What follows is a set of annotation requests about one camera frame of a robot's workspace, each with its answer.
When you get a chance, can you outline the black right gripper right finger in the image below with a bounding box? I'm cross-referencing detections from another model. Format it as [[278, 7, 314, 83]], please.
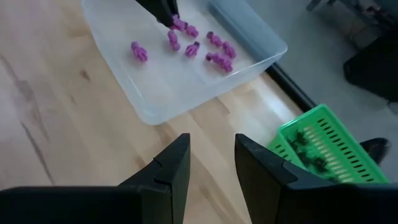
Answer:
[[234, 133, 398, 224]]

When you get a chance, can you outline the green plastic basket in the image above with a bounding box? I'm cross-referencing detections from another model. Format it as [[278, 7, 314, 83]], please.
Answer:
[[266, 104, 390, 185]]

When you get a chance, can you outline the clear plastic bin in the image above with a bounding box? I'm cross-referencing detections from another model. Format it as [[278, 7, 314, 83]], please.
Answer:
[[81, 0, 289, 126]]

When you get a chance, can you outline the black bulky object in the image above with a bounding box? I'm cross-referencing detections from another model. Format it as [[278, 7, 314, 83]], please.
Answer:
[[343, 33, 398, 103]]

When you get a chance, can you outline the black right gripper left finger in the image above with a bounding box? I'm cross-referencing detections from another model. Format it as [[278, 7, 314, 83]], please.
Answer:
[[0, 133, 191, 224]]

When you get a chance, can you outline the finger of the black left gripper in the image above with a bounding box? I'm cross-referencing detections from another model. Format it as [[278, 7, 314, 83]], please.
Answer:
[[169, 0, 180, 19], [136, 0, 174, 27]]

